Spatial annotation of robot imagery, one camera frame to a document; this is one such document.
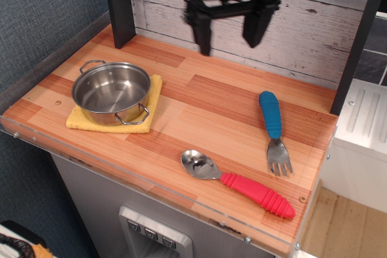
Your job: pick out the blue handled metal fork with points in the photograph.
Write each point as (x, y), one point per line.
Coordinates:
(278, 158)

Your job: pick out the silver dispenser panel with buttons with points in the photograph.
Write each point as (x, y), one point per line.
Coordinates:
(147, 237)

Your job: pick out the black right upright post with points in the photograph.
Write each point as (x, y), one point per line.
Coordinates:
(354, 56)

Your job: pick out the grey toy fridge cabinet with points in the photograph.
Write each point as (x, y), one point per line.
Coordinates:
(98, 199)

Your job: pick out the orange and black object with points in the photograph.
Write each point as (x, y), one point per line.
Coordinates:
(18, 241)

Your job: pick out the red handled metal spoon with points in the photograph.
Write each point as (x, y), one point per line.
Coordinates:
(201, 166)

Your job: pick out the yellow folded cloth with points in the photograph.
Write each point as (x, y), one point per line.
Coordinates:
(77, 119)

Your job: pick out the white toy sink drainboard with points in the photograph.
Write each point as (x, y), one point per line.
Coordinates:
(355, 164)

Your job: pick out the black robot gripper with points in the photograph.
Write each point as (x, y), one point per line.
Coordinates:
(258, 13)

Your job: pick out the clear acrylic edge guard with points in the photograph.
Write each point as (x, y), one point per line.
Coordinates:
(154, 166)

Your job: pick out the small stainless steel pot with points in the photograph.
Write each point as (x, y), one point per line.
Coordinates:
(113, 93)

